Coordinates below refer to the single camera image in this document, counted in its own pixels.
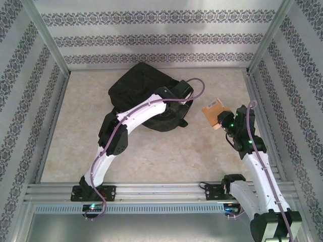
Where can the orange paperback book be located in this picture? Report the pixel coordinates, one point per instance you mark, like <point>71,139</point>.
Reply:
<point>213,109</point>

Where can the black fabric backpack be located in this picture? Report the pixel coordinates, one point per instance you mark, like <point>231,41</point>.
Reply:
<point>136,80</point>

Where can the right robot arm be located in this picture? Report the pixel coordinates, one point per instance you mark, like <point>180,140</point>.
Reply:
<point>260,171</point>

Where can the right controller board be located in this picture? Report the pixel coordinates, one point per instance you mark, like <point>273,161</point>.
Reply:
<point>230,208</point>

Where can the controller board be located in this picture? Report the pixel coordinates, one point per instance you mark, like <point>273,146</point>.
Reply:
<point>93,207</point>
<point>230,208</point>

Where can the grey metal panel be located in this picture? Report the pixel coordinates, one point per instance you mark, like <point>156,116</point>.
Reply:
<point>161,227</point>

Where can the left controller board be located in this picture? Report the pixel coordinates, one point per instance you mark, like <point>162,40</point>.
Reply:
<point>93,207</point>

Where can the rear aluminium frame rail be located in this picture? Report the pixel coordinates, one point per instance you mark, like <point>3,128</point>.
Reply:
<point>202,68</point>

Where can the right side aluminium rail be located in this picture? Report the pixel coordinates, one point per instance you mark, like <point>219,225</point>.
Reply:
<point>255,100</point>

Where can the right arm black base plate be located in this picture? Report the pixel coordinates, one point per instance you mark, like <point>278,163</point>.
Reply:
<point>212,192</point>

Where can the right aluminium frame post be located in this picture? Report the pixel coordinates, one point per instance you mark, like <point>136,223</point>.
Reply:
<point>268,37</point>

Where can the aluminium frame post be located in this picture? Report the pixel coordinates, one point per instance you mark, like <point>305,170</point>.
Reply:
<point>268,37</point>
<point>49,37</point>

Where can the aluminium mounting rail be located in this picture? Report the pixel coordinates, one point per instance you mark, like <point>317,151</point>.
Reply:
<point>161,191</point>

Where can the left side aluminium rail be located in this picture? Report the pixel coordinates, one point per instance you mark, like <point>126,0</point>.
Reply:
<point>56,113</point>

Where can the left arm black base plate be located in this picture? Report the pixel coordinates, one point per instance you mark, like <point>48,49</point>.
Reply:
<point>108,192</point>

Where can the left aluminium frame post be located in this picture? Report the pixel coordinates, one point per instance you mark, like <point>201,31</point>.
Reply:
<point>49,37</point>

